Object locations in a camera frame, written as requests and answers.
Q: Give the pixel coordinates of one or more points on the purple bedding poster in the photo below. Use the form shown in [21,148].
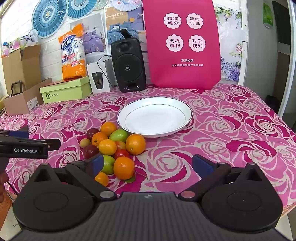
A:
[92,39]

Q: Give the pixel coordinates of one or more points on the white door frame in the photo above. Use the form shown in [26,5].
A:
[256,58]

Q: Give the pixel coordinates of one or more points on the yellowish orange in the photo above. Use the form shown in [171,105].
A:
[107,147]

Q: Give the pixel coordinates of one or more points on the white box with cup print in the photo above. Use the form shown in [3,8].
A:
[98,78]

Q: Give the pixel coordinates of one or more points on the orange with green leaf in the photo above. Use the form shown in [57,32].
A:
[123,168]

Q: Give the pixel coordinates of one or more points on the black speaker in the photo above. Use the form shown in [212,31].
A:
[128,67]

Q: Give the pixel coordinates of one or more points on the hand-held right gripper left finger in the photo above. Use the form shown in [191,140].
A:
[98,163]

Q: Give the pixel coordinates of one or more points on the small red green apple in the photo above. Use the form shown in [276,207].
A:
[120,145]

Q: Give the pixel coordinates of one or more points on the flat cardboard box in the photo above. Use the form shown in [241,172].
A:
[25,99]

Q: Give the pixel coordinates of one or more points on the light green shoebox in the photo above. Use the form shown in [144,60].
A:
[66,91]

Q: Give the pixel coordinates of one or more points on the pastel floral bundle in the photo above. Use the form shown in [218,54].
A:
[16,44]

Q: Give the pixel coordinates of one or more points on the large blue paper fan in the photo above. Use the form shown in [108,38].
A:
[49,18]

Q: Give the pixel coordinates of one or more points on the small yellowish apricot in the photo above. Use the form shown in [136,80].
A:
[84,142]

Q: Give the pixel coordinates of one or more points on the pink floral tablecloth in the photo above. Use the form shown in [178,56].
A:
[231,129]

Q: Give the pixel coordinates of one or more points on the blue bedding poster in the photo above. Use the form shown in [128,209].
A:
[126,20]

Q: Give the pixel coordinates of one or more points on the floral wall sheet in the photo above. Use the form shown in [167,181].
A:
[229,46]

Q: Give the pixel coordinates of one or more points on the black microphone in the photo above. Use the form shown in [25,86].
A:
[125,34]

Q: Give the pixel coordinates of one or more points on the large orange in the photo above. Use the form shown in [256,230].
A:
[135,143]

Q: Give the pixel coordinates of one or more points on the open cardboard box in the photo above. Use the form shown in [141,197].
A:
[22,67]

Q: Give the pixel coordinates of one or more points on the orange pack of paper cups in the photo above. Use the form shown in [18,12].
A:
[72,58]

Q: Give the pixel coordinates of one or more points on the person's left hand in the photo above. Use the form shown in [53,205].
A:
[2,185]

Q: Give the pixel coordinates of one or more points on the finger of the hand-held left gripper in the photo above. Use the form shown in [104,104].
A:
[19,134]
[54,143]

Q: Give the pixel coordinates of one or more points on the small orange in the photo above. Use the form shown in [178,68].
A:
[101,179]

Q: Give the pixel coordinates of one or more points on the pink sign with Chinese text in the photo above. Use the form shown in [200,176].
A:
[182,53]

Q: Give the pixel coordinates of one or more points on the small black frame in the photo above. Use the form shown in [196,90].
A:
[16,87]

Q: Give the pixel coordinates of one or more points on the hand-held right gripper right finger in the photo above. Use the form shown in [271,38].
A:
[201,165]

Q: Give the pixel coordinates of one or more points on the dark red plum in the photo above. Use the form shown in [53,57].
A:
[92,132]
[91,151]

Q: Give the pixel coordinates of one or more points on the white plate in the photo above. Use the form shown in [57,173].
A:
[155,117]

